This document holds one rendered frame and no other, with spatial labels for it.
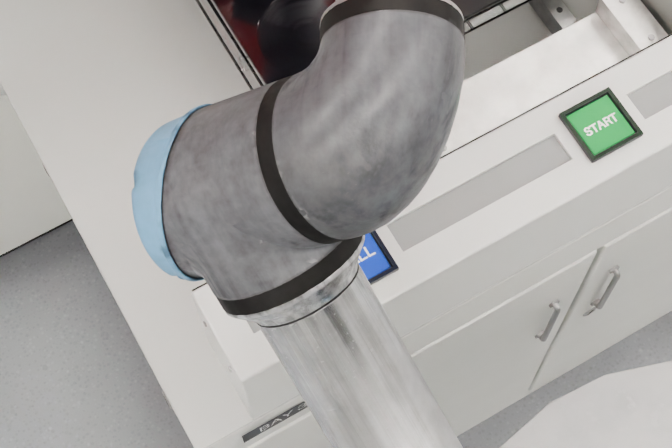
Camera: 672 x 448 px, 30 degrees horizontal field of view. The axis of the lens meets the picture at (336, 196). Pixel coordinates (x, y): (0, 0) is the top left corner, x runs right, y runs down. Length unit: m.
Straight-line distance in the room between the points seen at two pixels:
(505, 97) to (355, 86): 0.51
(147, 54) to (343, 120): 0.62
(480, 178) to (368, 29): 0.38
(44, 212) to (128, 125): 0.74
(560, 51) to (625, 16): 0.07
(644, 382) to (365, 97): 0.57
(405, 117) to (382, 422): 0.25
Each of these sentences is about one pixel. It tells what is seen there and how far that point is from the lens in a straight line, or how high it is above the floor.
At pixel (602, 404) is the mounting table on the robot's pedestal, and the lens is 1.24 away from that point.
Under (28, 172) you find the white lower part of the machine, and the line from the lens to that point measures 1.93.
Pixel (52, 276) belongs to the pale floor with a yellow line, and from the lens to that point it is 2.18.
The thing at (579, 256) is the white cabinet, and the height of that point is 0.74.
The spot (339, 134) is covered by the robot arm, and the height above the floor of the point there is 1.30.
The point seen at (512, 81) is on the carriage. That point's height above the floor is 0.88.
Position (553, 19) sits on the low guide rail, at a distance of 1.36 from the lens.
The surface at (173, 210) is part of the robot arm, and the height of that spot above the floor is 1.22.
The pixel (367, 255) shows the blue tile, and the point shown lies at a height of 0.96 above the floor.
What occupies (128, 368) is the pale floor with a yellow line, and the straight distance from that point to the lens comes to 2.10.
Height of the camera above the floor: 2.00
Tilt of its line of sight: 67 degrees down
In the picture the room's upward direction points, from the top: 2 degrees counter-clockwise
